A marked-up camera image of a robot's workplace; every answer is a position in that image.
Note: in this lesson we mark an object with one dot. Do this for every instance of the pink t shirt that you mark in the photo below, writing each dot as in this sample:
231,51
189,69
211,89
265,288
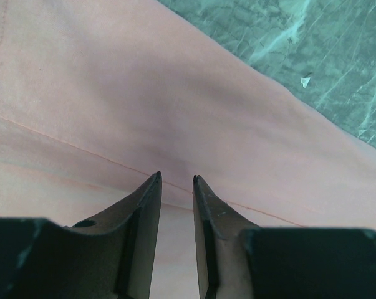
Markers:
96,96

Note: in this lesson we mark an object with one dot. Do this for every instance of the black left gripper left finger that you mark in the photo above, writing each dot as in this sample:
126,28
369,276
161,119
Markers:
108,255

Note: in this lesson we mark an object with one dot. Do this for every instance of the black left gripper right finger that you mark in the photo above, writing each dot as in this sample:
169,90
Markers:
239,259

